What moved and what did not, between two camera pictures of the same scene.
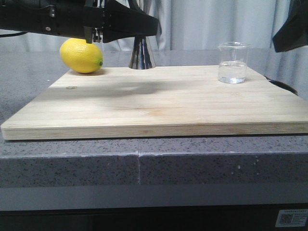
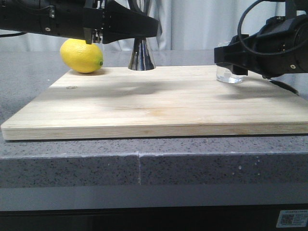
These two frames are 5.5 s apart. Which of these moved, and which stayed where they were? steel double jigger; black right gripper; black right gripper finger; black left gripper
Moved: black left gripper
Stayed: steel double jigger; black right gripper finger; black right gripper
